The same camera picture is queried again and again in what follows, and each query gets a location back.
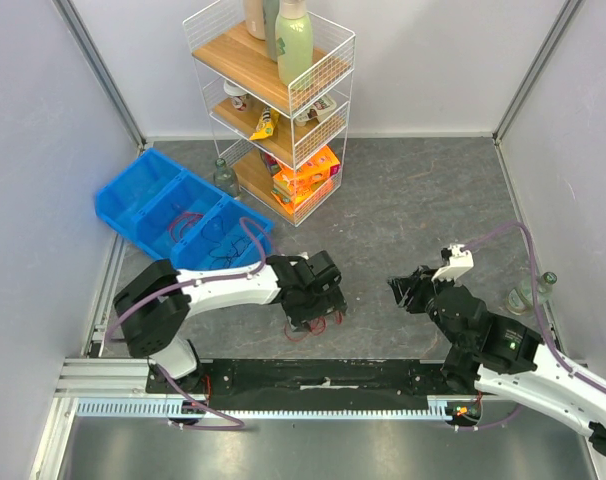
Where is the orange snack box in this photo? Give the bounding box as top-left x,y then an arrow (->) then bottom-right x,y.
272,145 -> 341,214

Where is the green bottle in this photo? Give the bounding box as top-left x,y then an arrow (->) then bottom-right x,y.
275,1 -> 313,88

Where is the slotted cable duct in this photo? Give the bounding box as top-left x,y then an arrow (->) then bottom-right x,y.
76,398 -> 452,421

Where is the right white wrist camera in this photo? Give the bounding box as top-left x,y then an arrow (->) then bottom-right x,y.
432,244 -> 474,282

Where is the yellow snack bag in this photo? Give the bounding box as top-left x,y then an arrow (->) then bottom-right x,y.
249,106 -> 280,141

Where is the white wire shelf rack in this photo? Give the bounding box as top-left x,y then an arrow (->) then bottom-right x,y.
182,1 -> 356,226

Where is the blue plastic bin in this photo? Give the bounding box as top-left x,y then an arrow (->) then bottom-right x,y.
95,149 -> 274,270

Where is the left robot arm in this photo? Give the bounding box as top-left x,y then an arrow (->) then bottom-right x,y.
105,250 -> 347,393

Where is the beige bottle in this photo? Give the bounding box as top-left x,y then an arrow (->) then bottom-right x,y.
243,0 -> 265,40

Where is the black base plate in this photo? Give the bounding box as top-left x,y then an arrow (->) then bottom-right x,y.
147,355 -> 484,412

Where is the left glass bottle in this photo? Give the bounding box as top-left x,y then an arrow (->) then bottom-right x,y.
213,158 -> 241,200

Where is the right glass bottle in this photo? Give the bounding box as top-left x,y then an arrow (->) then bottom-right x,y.
505,271 -> 558,315

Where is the dark red cable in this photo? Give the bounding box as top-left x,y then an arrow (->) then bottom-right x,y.
166,202 -> 207,244

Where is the grey-green bottle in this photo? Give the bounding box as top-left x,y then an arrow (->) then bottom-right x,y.
262,0 -> 280,62

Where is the white cup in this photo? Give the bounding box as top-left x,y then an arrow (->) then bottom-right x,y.
223,80 -> 253,112

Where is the black cable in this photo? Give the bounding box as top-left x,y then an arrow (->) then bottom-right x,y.
197,217 -> 257,271

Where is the glass bottle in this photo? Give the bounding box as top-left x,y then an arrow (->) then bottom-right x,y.
213,158 -> 241,200
505,271 -> 558,315

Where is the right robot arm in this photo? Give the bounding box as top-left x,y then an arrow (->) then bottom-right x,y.
387,266 -> 606,457

